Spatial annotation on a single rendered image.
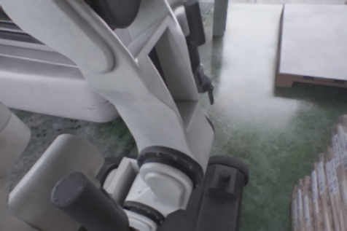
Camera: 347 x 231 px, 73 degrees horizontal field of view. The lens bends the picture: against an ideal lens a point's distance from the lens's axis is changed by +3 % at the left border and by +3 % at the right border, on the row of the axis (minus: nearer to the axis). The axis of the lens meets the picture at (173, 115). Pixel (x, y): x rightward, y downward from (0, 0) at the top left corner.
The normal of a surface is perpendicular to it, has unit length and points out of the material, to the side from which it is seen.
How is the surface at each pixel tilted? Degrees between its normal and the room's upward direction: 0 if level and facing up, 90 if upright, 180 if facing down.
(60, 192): 11
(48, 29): 90
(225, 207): 0
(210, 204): 0
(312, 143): 0
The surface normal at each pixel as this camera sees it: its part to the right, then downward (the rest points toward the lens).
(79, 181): -0.26, -0.71
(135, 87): -0.31, 0.71
